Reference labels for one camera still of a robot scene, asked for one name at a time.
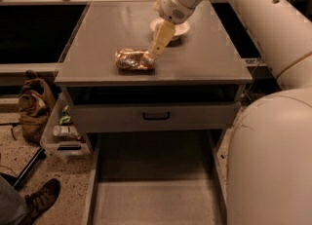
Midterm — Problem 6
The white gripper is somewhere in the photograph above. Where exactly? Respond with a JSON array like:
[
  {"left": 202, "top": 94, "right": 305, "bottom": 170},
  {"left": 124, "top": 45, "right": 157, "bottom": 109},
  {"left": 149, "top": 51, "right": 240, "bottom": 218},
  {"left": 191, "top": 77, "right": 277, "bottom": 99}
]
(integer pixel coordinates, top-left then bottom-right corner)
[{"left": 148, "top": 0, "right": 195, "bottom": 59}]

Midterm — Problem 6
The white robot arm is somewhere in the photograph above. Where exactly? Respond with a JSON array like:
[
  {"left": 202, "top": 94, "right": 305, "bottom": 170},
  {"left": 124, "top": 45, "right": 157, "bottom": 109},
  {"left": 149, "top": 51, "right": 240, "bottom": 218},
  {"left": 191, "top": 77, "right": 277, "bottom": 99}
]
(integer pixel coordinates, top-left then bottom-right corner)
[{"left": 150, "top": 0, "right": 312, "bottom": 225}]

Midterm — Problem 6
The grey drawer cabinet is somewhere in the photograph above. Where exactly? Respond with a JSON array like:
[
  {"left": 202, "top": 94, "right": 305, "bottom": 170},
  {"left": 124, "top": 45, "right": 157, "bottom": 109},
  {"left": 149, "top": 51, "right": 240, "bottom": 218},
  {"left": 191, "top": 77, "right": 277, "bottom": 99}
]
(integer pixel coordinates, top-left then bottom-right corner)
[{"left": 54, "top": 0, "right": 254, "bottom": 159}]

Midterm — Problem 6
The grey middle drawer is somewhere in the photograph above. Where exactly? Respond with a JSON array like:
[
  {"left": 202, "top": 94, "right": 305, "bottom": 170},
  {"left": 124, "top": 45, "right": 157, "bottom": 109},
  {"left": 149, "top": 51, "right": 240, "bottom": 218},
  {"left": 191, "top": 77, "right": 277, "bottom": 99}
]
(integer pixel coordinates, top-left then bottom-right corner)
[{"left": 66, "top": 85, "right": 242, "bottom": 133}]

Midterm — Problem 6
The open bottom drawer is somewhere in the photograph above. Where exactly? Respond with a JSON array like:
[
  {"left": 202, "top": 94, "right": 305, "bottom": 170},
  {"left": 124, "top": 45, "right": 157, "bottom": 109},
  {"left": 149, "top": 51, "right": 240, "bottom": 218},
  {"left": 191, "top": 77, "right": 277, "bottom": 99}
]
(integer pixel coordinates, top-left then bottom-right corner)
[{"left": 82, "top": 131, "right": 226, "bottom": 225}]

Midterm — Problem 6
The white paper bowl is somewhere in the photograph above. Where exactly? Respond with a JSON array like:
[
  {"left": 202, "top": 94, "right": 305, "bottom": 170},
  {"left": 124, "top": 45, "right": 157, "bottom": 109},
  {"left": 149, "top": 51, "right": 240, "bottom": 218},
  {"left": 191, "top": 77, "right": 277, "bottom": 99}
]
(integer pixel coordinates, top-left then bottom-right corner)
[{"left": 150, "top": 18, "right": 190, "bottom": 41}]

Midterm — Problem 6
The green snack bag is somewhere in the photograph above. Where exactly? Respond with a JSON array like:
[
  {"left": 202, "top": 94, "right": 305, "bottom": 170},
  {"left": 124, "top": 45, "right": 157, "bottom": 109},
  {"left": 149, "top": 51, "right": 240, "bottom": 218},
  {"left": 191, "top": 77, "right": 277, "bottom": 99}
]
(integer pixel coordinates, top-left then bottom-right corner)
[{"left": 58, "top": 105, "right": 72, "bottom": 125}]

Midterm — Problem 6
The brown backpack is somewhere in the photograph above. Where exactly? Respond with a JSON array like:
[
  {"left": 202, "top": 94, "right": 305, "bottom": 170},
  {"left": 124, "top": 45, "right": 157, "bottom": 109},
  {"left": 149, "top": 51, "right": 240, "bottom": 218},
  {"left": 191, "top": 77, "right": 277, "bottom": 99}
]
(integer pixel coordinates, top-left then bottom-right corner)
[{"left": 18, "top": 70, "right": 58, "bottom": 144}]

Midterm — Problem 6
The clear plastic storage bin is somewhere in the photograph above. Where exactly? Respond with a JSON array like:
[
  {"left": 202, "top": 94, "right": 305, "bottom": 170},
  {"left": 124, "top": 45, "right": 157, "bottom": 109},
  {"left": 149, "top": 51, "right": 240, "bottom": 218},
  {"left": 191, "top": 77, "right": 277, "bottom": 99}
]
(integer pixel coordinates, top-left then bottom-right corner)
[{"left": 40, "top": 94, "right": 93, "bottom": 161}]

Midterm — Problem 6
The brown leather boot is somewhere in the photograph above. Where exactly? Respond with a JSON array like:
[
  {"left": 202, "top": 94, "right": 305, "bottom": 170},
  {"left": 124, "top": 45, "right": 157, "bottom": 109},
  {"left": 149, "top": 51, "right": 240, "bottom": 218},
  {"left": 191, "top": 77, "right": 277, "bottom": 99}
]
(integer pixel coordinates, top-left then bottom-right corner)
[{"left": 19, "top": 178, "right": 60, "bottom": 225}]

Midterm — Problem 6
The grey trouser leg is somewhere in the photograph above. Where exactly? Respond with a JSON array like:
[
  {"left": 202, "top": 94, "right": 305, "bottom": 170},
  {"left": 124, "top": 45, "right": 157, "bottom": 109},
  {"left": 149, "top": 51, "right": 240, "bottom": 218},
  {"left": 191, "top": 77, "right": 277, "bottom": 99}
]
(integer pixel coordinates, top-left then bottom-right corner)
[{"left": 0, "top": 175, "right": 28, "bottom": 225}]

